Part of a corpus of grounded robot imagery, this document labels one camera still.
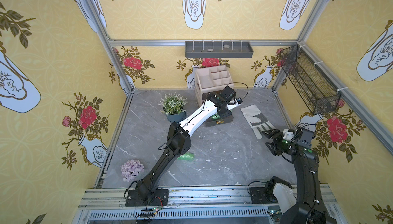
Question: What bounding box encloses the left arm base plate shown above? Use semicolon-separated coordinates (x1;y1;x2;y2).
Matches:
125;189;169;207

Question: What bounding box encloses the beige drawer organizer cabinet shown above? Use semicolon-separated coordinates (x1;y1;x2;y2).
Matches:
194;65;235;128

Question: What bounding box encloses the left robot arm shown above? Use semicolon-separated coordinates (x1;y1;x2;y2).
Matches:
124;85;243;207

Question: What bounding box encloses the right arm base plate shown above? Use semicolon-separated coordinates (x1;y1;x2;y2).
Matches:
248;187;277;204

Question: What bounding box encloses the grey wall shelf tray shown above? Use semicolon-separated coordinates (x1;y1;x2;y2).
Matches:
185;40;254;59

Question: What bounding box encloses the purple artificial flower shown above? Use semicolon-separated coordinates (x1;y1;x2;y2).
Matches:
120;159;144;182

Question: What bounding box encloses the potted green plant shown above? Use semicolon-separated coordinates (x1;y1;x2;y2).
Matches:
159;93;187;123

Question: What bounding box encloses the transparent bottom drawer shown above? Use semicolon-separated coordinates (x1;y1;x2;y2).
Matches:
204;114;233;127

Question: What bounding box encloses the green roll bottom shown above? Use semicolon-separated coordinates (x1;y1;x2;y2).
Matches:
178;152;195;161

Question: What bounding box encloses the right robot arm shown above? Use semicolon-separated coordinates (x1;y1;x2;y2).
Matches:
260;128;337;224

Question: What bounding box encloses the white work glove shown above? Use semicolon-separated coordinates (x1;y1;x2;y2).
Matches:
241;105;275;140

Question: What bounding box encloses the black wire mesh basket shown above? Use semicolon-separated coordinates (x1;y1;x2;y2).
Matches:
279;46;341;114

